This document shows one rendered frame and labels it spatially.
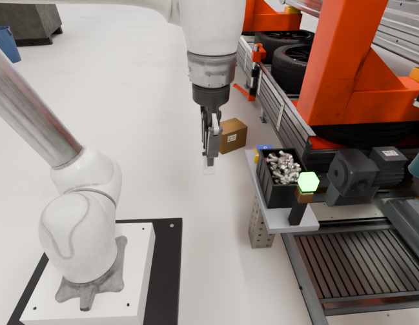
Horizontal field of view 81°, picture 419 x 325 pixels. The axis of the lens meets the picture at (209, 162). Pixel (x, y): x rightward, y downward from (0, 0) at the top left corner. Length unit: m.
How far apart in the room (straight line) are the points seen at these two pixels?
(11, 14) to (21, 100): 4.54
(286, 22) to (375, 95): 1.95
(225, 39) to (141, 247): 0.68
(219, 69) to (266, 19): 2.60
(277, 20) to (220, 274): 2.58
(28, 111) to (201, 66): 0.45
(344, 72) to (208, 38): 0.84
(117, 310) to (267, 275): 0.71
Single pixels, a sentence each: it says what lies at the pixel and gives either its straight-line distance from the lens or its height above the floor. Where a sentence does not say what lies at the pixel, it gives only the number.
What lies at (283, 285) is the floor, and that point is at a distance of 1.27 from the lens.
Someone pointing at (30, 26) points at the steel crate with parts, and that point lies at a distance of 5.21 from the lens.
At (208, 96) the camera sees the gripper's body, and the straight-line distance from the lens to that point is 0.47.
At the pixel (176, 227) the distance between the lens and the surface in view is 1.02.
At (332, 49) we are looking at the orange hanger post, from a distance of 1.13.
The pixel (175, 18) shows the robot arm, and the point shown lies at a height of 1.03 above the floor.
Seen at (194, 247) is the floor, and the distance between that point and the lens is 1.31.
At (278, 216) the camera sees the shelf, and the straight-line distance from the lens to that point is 0.88.
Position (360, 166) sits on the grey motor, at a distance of 1.29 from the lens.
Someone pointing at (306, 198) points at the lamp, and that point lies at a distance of 0.77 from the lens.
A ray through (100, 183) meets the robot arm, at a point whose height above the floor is 0.61.
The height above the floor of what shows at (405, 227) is 0.14.
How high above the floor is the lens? 1.12
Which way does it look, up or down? 40 degrees down
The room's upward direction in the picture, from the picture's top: straight up
